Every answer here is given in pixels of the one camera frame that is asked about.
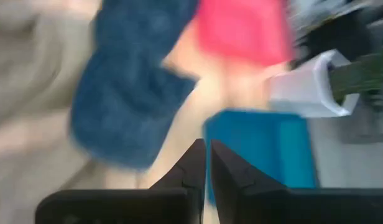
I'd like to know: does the beige knit hat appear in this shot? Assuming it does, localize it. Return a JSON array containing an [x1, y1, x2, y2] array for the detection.
[[0, 0, 101, 125]]

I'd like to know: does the blue knit hat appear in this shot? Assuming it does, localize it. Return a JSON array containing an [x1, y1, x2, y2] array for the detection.
[[69, 0, 200, 171]]

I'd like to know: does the red plastic bin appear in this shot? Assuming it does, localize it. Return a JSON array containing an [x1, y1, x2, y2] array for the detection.
[[194, 0, 297, 67]]

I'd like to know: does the blue plastic bin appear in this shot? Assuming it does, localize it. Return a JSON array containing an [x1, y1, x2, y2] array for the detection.
[[203, 108, 318, 206]]

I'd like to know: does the white hexagonal plant pot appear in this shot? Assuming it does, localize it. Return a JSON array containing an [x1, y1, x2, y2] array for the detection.
[[267, 49, 361, 118]]

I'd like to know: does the green cactus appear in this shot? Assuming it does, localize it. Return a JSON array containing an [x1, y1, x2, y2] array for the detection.
[[330, 52, 383, 105]]

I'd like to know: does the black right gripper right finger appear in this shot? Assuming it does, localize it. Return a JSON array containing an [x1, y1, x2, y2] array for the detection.
[[211, 139, 383, 224]]

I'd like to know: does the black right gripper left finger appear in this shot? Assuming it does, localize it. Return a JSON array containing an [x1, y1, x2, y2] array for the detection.
[[35, 138, 208, 224]]

